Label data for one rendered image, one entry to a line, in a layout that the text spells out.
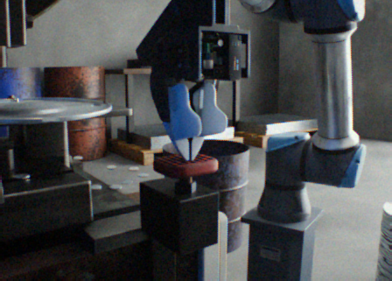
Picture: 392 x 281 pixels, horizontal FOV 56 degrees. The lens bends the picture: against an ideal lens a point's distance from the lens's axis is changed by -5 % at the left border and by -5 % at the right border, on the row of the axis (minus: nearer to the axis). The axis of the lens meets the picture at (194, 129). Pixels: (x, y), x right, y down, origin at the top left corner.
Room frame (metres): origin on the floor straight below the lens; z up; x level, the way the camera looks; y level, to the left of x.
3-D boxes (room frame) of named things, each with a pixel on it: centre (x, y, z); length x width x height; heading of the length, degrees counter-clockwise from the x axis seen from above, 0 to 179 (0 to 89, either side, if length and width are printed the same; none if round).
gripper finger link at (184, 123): (0.43, 0.01, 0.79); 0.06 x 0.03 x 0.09; 37
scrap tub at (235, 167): (1.82, -0.06, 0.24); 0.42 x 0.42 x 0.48
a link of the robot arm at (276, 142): (1.02, -0.26, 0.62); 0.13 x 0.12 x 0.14; 55
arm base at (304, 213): (1.03, -0.25, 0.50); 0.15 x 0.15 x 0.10
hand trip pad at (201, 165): (0.46, 0.01, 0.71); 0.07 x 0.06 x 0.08; 127
